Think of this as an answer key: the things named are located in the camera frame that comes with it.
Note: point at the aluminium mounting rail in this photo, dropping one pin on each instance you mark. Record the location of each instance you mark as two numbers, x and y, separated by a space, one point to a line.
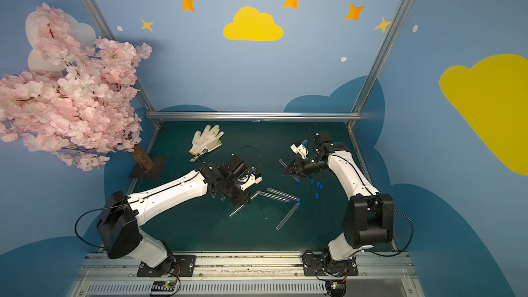
248 274

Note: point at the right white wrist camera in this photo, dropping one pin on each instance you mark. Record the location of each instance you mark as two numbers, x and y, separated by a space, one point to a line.
300 148

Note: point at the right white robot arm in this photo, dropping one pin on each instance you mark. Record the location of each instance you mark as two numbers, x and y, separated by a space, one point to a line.
369 216

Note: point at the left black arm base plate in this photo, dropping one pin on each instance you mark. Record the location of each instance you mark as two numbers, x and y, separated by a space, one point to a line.
181 265

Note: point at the aluminium frame left post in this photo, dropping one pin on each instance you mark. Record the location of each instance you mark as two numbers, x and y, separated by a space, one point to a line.
105 30

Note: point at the aluminium frame post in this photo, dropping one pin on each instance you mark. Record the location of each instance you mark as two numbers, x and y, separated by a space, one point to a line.
105 30
389 39

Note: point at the left small circuit board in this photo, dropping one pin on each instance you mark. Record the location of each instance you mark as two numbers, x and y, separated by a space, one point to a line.
163 288

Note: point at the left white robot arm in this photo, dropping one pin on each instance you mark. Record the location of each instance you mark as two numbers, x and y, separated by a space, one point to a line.
122 217

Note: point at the small circuit board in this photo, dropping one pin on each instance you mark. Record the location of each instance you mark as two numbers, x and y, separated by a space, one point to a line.
335 288
163 288

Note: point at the green handled small tool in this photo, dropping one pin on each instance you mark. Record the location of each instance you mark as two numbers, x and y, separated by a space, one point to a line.
198 157

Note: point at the right small circuit board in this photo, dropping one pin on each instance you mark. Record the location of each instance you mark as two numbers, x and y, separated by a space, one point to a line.
335 288

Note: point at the test tube horizontal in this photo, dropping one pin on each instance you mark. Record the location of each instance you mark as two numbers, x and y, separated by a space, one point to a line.
244 204

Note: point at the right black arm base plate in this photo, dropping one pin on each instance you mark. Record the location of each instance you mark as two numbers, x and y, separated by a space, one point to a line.
324 265

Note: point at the white cotton work glove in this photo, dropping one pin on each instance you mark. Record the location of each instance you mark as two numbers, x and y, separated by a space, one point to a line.
206 141

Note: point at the test tube middle upper diagonal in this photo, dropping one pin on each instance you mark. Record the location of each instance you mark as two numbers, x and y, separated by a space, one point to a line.
284 194

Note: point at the test tube diagonal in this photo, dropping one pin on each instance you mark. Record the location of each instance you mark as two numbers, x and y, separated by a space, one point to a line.
275 197
284 194

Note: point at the aluminium frame back bar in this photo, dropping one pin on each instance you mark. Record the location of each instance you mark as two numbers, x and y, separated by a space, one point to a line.
196 115

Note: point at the aluminium frame right post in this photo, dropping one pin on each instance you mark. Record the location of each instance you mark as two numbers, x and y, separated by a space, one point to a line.
389 39

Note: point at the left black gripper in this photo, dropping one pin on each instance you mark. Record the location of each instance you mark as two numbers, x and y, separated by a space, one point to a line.
238 188

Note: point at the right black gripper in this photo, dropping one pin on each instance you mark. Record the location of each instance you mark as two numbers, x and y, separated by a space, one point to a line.
299 167

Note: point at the pink cherry blossom tree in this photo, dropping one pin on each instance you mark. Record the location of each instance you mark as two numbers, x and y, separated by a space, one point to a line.
81 110

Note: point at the test tube middle lower diagonal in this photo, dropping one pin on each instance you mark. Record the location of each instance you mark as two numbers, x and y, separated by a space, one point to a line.
275 197

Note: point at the test tube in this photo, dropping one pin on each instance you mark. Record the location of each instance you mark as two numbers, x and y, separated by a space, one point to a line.
287 171
288 215

